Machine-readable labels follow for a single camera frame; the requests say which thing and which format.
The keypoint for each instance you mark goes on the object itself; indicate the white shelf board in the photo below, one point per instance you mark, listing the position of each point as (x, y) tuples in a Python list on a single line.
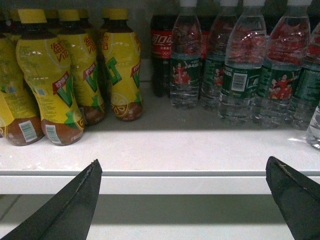
[(166, 151)]

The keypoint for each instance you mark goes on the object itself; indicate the clear water bottle green label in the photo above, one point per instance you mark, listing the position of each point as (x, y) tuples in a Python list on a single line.
[(186, 42), (218, 37), (285, 51), (245, 52), (307, 94), (313, 130)]

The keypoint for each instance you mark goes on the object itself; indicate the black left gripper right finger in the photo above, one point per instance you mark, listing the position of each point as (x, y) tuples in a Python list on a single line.
[(297, 197)]

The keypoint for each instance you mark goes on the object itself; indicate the yellow lemon tea bottle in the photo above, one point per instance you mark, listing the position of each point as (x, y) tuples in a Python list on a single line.
[(121, 52), (84, 66), (46, 65), (20, 122)]

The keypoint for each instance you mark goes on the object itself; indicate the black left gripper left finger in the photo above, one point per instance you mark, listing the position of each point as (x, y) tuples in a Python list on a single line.
[(68, 214)]

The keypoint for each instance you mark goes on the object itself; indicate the dark cola bottle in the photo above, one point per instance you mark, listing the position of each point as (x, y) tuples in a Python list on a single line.
[(161, 27)]

